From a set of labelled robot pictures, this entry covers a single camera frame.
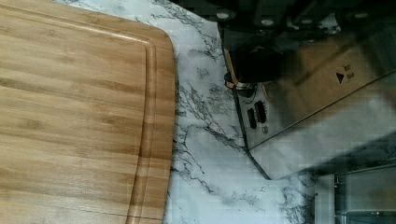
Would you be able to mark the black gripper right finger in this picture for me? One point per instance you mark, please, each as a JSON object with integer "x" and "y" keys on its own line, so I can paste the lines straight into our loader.
{"x": 324, "y": 18}

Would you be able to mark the bamboo cutting board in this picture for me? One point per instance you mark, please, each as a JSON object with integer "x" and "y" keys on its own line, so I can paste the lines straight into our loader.
{"x": 87, "y": 116}

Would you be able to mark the stainless steel toaster oven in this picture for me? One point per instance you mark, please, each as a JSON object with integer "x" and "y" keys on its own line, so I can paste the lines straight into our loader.
{"x": 366, "y": 196}

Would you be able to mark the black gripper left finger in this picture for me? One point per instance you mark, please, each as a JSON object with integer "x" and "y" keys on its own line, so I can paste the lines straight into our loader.
{"x": 248, "y": 30}

